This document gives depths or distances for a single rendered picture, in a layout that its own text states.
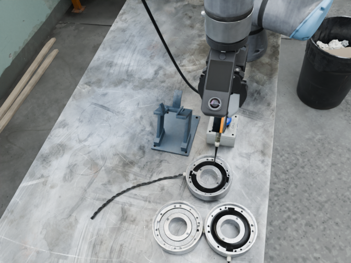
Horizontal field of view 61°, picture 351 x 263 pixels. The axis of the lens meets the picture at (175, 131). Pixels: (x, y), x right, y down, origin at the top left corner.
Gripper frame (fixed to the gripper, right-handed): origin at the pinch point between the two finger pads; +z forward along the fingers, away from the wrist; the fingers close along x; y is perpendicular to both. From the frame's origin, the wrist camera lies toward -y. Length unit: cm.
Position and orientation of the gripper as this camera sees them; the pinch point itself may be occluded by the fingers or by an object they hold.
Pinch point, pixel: (221, 115)
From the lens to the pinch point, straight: 65.6
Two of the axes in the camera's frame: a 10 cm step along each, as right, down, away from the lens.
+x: -9.5, -1.8, 2.4
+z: 1.0, 5.7, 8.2
